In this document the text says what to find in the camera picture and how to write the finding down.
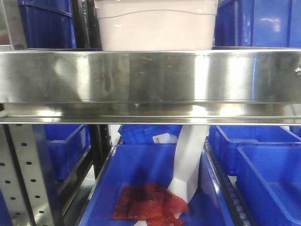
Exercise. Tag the blue bin lower right front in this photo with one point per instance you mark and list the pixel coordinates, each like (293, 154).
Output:
(269, 179)

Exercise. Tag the blue bin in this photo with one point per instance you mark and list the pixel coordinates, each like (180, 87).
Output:
(225, 140)
(258, 23)
(66, 144)
(47, 23)
(135, 134)
(141, 164)
(269, 179)

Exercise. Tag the blue bin upper left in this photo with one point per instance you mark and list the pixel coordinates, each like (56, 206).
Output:
(47, 23)

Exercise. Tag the blue bin lower left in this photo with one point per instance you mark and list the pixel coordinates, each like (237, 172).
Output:
(66, 144)

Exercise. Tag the blue bin lower back centre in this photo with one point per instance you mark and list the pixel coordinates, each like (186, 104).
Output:
(135, 134)

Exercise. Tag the blue bin upper right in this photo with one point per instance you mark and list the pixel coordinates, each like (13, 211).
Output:
(258, 23)

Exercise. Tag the white plastic storage bin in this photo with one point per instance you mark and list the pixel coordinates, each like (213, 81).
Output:
(156, 25)

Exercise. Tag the red mesh bags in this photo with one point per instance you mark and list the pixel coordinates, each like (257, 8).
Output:
(151, 203)

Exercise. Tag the blue bin lower right back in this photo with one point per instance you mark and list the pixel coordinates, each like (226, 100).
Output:
(225, 140)

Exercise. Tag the stainless steel shelf beam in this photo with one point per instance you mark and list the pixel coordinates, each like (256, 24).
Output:
(220, 86)

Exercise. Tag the perforated steel shelf post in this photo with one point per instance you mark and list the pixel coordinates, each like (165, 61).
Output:
(28, 194)

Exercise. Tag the roller conveyor rail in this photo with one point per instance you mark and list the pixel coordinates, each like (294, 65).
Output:
(233, 200)

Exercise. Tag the white paper strip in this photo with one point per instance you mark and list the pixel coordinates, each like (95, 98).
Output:
(186, 160)

